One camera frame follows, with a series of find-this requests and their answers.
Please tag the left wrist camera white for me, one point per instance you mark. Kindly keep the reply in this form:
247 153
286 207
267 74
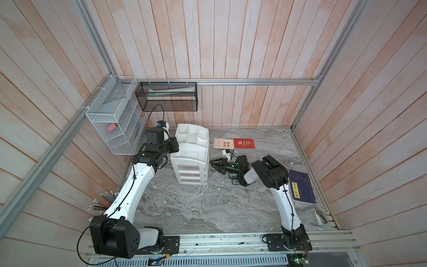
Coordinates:
165 126

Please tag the white plastic drawer organizer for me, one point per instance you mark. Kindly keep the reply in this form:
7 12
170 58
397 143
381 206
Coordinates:
191 163

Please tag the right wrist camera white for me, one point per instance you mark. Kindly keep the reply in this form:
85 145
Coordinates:
228 154

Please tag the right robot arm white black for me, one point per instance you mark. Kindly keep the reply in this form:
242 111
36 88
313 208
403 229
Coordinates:
276 178

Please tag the dark purple notebook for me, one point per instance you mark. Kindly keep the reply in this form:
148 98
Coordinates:
301 188

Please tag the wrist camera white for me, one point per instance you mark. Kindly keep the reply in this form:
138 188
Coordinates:
228 154
165 126

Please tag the pink cup with pencils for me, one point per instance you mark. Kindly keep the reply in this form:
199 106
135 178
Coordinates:
100 205

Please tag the aluminium mounting rail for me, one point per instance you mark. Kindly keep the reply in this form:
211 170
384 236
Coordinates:
250 245

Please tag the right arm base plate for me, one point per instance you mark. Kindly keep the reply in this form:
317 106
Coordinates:
283 242

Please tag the black wire mesh basket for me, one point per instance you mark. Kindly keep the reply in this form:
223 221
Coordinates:
168 96

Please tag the white stapler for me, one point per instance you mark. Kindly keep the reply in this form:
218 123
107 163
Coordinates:
319 217

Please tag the pink eraser block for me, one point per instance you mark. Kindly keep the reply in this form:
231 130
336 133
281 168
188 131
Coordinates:
111 127

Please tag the left aluminium frame bar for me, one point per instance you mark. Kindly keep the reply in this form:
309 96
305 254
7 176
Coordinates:
33 180

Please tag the white wire mesh shelf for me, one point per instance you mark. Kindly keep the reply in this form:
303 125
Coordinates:
117 103

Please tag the horizontal aluminium frame bar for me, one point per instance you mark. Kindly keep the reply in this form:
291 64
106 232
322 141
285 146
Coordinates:
239 82

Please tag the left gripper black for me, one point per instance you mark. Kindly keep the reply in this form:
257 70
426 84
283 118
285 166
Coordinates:
173 141

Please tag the beige postcard red text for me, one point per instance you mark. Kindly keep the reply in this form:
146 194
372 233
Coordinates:
223 144

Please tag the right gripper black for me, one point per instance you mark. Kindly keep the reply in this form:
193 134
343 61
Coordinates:
223 163

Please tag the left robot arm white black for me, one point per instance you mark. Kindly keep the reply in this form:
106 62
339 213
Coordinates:
114 233

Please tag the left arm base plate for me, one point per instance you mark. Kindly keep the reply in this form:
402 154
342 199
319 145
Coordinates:
170 245

